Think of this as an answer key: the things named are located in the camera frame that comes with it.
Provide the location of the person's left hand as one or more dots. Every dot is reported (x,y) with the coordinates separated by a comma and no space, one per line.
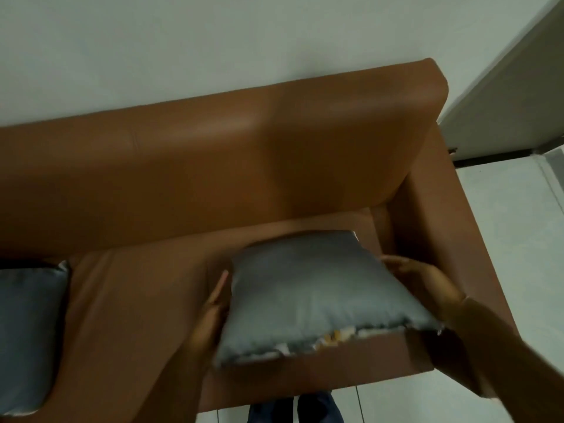
(210,317)

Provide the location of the person's right hand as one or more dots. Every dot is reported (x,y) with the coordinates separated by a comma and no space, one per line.
(427,284)

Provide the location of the person's right fingers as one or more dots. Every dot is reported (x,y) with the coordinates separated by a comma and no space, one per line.
(396,264)

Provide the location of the person's left fingers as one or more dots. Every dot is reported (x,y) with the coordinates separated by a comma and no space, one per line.
(220,290)

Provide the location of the grey square cushion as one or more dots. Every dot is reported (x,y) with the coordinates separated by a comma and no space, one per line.
(26,330)
(308,286)

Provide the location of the person's left forearm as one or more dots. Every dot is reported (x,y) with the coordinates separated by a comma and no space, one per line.
(172,383)

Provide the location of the person's right forearm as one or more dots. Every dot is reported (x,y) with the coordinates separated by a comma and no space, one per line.
(506,361)

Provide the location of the brown leather sofa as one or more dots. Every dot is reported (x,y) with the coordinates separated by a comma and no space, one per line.
(220,162)

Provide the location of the person's blue trouser legs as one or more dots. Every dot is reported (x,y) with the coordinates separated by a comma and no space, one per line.
(295,408)

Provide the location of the white door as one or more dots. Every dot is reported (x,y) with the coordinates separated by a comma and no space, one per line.
(506,83)

